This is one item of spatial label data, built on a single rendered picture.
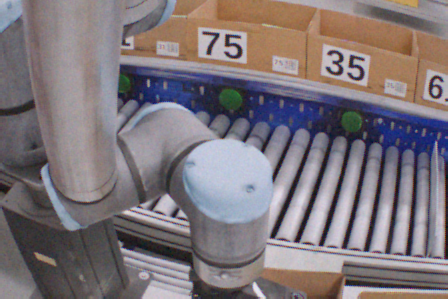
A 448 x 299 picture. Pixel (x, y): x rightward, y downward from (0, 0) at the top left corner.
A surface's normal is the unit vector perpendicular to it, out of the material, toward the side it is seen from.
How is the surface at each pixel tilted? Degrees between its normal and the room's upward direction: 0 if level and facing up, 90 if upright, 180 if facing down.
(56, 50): 116
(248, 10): 90
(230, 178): 5
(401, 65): 90
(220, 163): 5
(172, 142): 32
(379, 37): 89
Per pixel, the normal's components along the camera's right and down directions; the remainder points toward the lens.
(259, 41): -0.33, 0.52
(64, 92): 0.02, 0.86
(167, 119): -0.08, -0.82
